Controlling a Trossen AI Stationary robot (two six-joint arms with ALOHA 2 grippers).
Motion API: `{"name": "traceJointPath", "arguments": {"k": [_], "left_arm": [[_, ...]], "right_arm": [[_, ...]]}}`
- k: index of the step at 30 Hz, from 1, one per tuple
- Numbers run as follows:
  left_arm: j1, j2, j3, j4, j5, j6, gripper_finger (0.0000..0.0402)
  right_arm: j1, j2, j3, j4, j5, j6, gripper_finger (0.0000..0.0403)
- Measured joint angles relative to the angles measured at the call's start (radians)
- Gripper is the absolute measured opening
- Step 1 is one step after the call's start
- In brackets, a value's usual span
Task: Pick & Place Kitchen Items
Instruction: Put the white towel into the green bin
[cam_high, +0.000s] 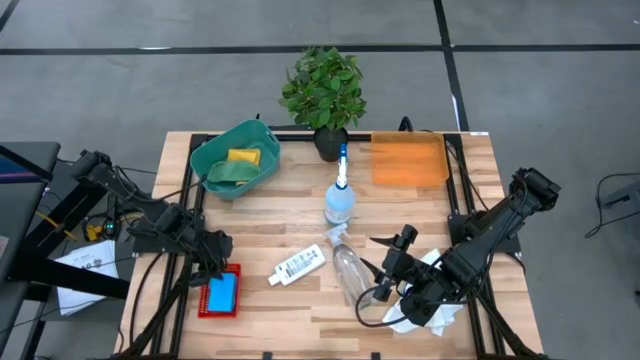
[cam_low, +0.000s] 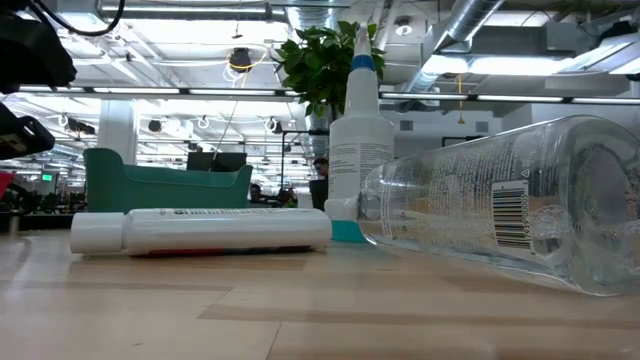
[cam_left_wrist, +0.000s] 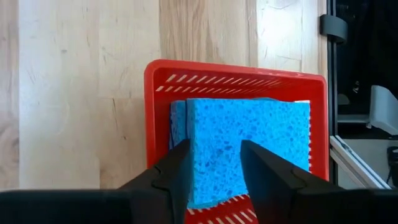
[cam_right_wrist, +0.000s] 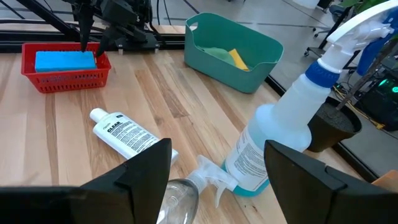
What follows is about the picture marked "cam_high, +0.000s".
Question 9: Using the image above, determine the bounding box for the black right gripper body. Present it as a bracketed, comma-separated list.
[373, 225, 431, 302]

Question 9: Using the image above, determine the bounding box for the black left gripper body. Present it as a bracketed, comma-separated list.
[189, 229, 235, 289]

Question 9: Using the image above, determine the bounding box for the clear plastic spray bottle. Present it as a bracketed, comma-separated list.
[323, 222, 379, 309]

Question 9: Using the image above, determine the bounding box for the wavy light blue sponge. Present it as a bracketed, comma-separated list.
[206, 272, 239, 314]

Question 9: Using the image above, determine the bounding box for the white spray bottle blue nozzle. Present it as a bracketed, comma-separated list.
[324, 143, 357, 226]

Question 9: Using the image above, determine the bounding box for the white cloth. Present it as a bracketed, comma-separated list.
[382, 248, 464, 337]

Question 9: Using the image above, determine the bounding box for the white squeeze tube bottle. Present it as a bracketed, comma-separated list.
[267, 243, 327, 288]

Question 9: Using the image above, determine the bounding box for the green cloth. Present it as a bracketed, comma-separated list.
[205, 159, 263, 186]

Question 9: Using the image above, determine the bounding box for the yellow cloth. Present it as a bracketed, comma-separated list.
[226, 147, 263, 187]

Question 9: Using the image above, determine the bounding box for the red plastic basket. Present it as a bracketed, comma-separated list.
[197, 263, 243, 320]

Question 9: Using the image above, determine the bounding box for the orange translucent tray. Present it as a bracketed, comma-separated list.
[370, 130, 451, 188]

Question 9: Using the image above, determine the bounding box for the teal plastic bin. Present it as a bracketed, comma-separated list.
[189, 118, 282, 201]

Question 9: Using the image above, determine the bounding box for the white paper sheet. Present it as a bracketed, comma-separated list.
[53, 239, 121, 317]

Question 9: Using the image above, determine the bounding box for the potted green plant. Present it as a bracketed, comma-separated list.
[278, 46, 368, 164]

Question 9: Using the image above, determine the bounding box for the black desk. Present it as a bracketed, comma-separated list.
[0, 142, 132, 360]

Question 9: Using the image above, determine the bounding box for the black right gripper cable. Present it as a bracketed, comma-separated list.
[354, 284, 419, 329]

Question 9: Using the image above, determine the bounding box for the black aluminium rig frame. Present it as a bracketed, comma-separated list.
[114, 130, 551, 360]

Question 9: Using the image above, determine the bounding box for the black floor cable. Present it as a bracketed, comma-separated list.
[584, 172, 640, 240]

